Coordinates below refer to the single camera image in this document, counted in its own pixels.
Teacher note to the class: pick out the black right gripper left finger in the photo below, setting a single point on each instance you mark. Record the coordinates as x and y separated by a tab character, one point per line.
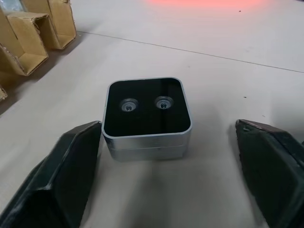
59	180

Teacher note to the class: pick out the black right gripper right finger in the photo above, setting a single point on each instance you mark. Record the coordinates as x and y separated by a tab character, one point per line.
268	171

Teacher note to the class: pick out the cardboard divider tray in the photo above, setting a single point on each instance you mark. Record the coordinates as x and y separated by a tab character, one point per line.
28	40

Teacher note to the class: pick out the silver square stereo camera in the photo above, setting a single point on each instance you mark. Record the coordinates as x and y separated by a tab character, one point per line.
147	114

